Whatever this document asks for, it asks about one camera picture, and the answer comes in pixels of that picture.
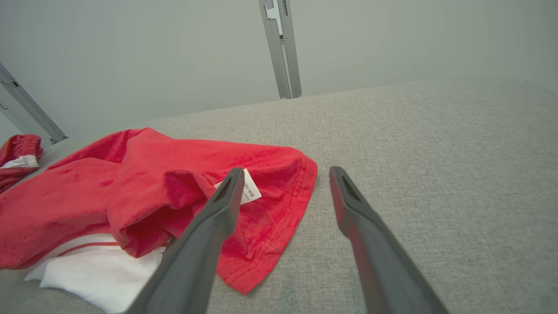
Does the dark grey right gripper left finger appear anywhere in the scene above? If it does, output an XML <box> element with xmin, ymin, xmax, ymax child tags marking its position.
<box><xmin>126</xmin><ymin>167</ymin><xmax>246</xmax><ymax>314</ymax></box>

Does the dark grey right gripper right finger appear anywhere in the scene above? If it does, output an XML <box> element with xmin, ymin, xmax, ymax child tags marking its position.
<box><xmin>329</xmin><ymin>166</ymin><xmax>449</xmax><ymax>314</ymax></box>

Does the red jersey shirt large number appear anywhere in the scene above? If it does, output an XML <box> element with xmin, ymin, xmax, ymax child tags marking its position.
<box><xmin>0</xmin><ymin>127</ymin><xmax>318</xmax><ymax>314</ymax></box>

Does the grey fabric sofa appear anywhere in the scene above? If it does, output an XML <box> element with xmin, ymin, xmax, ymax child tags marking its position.
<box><xmin>0</xmin><ymin>76</ymin><xmax>558</xmax><ymax>314</ymax></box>

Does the grey double partition post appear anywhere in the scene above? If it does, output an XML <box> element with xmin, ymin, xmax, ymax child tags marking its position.
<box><xmin>258</xmin><ymin>0</ymin><xmax>303</xmax><ymax>100</ymax></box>

